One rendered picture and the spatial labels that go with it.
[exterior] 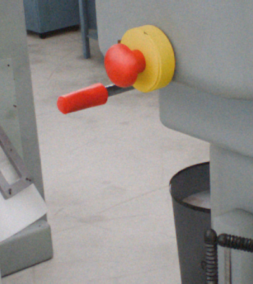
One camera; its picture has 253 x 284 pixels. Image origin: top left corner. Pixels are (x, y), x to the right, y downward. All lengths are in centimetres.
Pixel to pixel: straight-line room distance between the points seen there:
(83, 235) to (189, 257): 111
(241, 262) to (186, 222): 217
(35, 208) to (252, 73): 27
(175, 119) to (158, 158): 411
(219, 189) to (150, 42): 27
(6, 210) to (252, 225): 27
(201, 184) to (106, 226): 97
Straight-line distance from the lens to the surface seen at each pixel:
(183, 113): 86
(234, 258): 87
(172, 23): 69
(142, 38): 69
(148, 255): 387
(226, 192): 90
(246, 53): 65
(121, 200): 445
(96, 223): 421
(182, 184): 327
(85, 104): 79
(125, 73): 68
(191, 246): 307
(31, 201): 79
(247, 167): 86
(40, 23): 821
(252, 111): 78
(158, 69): 69
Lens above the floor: 195
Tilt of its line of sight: 22 degrees down
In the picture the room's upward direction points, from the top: 4 degrees counter-clockwise
